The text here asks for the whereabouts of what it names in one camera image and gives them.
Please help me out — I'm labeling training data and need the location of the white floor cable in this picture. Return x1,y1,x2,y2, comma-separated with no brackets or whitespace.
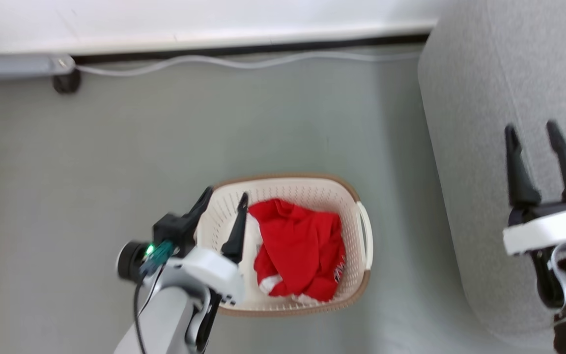
74,50,422,78

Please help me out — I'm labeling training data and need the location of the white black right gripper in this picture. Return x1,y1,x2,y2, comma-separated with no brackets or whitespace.
503,120,566,257

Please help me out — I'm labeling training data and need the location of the grey upholstered furniture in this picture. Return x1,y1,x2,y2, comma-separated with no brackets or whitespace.
417,0,566,352

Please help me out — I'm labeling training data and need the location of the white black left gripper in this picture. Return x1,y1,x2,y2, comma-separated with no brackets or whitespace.
153,186,250,307

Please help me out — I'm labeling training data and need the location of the red garment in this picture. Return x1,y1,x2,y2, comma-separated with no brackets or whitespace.
248,198,347,303

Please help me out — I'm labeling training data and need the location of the cream perforated laundry basket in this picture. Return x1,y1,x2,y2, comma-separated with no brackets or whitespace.
196,172,374,317

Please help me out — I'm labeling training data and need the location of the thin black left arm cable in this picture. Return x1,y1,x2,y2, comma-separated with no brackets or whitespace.
133,265,167,354

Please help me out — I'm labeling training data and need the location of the black frame foot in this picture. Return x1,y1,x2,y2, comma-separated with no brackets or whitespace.
52,69,82,95

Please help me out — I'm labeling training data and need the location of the grey metal frame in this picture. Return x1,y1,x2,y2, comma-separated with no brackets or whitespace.
0,47,76,207

